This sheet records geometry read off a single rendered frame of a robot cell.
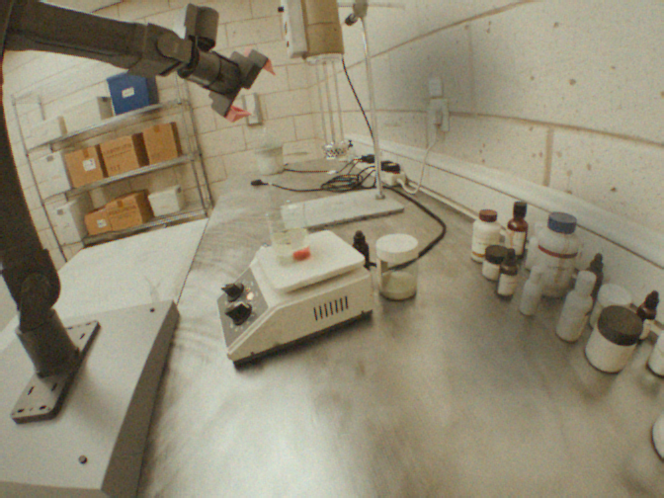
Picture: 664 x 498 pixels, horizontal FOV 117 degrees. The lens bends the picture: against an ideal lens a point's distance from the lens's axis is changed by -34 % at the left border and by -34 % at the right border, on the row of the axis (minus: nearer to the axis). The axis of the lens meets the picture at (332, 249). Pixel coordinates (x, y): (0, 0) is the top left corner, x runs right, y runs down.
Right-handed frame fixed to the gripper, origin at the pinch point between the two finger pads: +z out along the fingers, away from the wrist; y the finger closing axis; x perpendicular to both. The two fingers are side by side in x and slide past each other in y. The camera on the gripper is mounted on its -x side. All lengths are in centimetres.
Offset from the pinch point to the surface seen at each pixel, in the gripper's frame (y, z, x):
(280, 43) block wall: -28, 159, -148
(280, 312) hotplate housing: 15.7, -23.4, 37.7
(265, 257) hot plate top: 15.4, -17.5, 29.9
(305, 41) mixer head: -15.1, 6.7, -2.5
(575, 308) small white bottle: -6, -15, 63
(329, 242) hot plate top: 9.6, -12.2, 34.5
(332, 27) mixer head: -21.1, 8.6, -0.1
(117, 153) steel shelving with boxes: 105, 73, -166
